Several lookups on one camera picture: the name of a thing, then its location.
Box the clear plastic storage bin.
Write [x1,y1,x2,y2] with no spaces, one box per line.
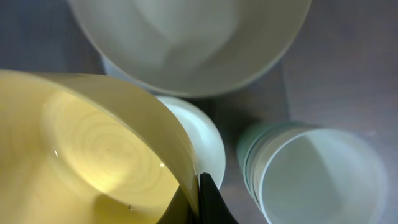
[1,1,397,223]

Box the cream cup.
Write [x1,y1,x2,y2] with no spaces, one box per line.
[251,126,387,223]

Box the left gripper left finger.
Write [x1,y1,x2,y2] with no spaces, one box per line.
[157,187,190,224]

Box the white small bowl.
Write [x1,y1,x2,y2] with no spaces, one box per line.
[157,96,226,188]

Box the mint green cup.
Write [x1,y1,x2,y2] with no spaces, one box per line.
[236,121,301,187]

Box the grey cup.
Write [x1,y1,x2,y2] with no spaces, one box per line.
[246,123,313,208]

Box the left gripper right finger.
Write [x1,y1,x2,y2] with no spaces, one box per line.
[199,172,238,224]

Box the yellow small bowl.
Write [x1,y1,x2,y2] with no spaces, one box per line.
[1,70,199,223]

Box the beige bowl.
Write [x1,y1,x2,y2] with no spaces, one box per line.
[68,0,312,98]

